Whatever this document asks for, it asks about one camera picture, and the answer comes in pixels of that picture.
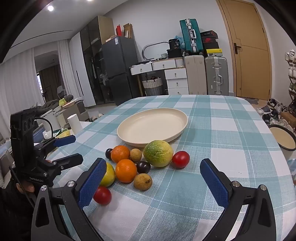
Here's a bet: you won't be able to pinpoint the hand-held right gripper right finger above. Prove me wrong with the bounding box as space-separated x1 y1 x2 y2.
200 158 277 241

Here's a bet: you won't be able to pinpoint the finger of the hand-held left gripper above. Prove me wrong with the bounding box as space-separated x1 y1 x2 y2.
35 135 76 154
47 153 84 171

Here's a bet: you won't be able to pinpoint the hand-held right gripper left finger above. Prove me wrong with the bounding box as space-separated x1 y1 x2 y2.
30 158 107 241

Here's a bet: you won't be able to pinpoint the orange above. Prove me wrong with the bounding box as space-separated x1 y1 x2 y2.
110 145 130 164
115 159 137 184

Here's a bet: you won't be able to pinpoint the red tomato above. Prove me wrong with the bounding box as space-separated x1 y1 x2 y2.
172 151 190 169
93 186 112 206

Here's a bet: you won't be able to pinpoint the brown longan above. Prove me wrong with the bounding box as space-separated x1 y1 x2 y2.
129 148 142 163
134 173 153 191

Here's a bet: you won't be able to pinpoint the large green yellow citrus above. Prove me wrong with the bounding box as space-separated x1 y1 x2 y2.
143 140 174 168

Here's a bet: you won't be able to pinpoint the cream round plate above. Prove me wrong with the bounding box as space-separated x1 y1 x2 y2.
117 108 188 148

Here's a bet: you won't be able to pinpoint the person's left forearm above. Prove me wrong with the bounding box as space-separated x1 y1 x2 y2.
0 183 37 241

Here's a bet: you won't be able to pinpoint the person's left hand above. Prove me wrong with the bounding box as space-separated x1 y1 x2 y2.
16 183 36 193

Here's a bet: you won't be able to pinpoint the white paper roll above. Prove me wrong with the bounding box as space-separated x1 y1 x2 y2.
67 114 82 135

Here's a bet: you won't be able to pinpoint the white trash bin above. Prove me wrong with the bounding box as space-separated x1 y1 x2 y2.
40 109 61 133

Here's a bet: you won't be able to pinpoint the white curtain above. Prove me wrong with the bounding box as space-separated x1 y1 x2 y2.
0 38 70 139

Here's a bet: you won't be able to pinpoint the teal checkered tablecloth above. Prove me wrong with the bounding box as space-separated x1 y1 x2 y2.
35 95 293 241

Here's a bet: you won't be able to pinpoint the white wardrobe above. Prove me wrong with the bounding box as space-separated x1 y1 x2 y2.
69 32 96 107

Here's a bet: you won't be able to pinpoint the cream bowl dark rim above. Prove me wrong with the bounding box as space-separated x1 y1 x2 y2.
268 124 296 151

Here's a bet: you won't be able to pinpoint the dark glass door cabinet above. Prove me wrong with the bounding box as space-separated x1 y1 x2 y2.
80 16 116 107

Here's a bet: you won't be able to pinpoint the dark grey refrigerator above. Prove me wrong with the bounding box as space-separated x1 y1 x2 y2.
101 36 141 106

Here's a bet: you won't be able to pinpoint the grey doormat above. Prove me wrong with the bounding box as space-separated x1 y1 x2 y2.
245 97 269 105

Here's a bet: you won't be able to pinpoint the scattered sneakers pile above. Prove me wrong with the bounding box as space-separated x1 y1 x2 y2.
255 98 294 130

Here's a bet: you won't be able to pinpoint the woven laundry basket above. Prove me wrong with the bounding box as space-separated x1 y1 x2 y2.
142 77 163 96

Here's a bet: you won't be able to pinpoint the silver suitcase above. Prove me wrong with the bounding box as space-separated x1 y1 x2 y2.
205 56 229 96

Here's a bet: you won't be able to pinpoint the beige suitcase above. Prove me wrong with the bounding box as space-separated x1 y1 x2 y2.
184 55 207 95

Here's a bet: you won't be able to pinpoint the white drawer desk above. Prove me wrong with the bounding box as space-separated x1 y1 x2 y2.
129 58 189 96

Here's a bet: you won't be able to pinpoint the wooden shoe rack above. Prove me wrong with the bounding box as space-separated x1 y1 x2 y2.
285 50 296 112

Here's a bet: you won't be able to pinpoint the cardboard box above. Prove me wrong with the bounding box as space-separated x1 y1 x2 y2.
123 23 133 39

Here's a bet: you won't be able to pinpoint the oval mirror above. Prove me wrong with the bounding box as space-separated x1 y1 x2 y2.
142 42 170 61

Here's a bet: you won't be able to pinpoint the yellow box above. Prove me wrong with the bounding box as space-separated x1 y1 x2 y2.
206 48 223 57

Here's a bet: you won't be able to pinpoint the black storage box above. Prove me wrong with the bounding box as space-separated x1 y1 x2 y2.
166 49 185 58

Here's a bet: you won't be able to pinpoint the wooden door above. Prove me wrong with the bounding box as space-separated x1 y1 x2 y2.
216 0 272 100

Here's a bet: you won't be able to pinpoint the rows of assorted shoes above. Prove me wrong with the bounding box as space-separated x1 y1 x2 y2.
285 49 296 93

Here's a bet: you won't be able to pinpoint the teal suitcase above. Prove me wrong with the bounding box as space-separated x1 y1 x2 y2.
179 19 204 55

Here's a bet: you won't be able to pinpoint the blue plastic bag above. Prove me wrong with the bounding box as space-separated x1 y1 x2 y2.
173 35 185 49

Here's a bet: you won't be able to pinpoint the black cable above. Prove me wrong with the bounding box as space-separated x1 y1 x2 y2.
35 117 53 138

